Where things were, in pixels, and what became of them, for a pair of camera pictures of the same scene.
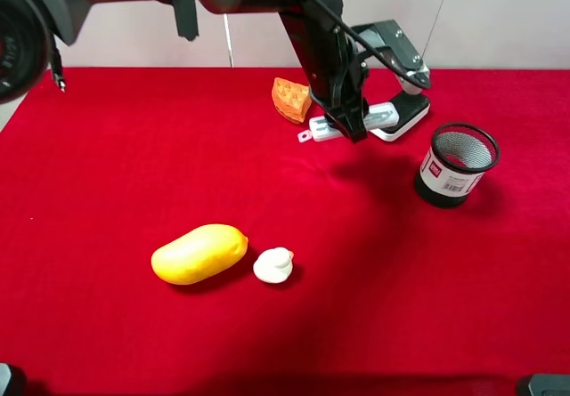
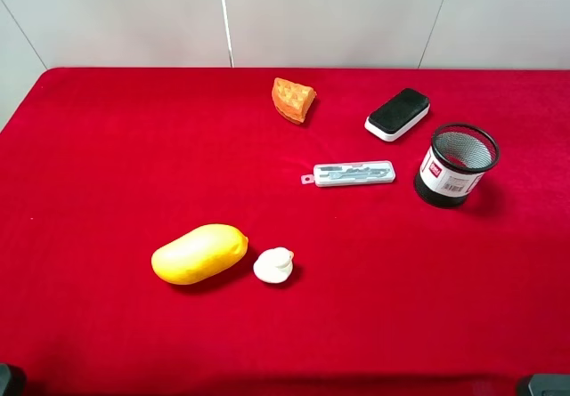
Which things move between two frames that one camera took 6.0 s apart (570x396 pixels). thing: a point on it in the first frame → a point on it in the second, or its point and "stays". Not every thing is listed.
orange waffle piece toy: x=291 y=100 stays
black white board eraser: x=410 y=107 stays
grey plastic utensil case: x=378 y=115 → x=337 y=173
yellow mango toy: x=199 y=253 stays
